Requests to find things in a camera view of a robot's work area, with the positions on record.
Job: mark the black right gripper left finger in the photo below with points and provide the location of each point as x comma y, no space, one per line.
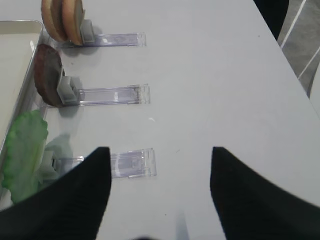
72,208

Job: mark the white rectangular serving tray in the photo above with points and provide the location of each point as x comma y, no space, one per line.
18,44

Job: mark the sesame top bun front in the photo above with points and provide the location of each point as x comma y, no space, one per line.
51,13

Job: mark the clear bun pusher track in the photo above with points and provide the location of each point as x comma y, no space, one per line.
92,40

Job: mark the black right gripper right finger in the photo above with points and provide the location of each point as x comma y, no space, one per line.
250,207

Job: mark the clear lettuce pusher track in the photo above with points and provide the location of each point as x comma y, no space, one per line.
131,164

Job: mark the orange bun slice behind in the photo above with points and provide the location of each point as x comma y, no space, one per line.
72,17

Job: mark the clear patty pusher track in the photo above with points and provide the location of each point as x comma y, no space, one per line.
110,94

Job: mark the green lettuce leaf in rack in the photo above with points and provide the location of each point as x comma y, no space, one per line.
31,163

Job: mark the brown meat patty in rack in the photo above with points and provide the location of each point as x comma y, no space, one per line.
47,73

